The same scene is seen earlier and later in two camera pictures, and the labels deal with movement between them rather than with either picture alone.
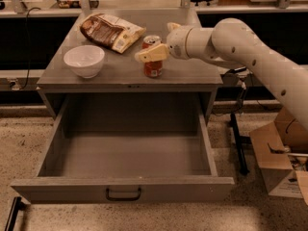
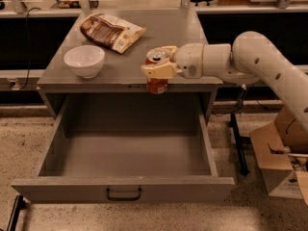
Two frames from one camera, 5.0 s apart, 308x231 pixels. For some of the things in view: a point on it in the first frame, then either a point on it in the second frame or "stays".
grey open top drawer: x=127 y=149 stays
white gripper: x=178 y=42 → x=189 y=61
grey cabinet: x=121 y=72 stays
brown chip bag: x=116 y=34 stays
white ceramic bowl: x=86 y=61 stays
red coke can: x=152 y=69 → x=157 y=86
